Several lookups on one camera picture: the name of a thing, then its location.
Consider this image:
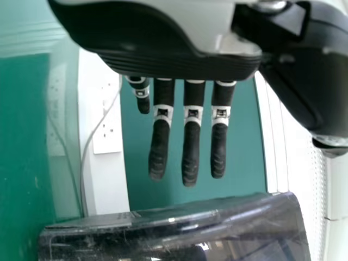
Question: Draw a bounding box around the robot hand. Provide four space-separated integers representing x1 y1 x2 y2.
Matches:
47 0 348 188

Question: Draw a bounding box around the black oven with glass door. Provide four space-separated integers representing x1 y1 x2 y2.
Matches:
36 191 312 261

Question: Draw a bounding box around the white socket strip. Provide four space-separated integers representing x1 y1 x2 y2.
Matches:
92 80 122 155

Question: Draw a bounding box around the white cable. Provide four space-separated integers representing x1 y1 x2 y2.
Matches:
79 78 123 216

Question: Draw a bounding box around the white perforated cable duct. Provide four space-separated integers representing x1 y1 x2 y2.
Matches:
268 81 348 261

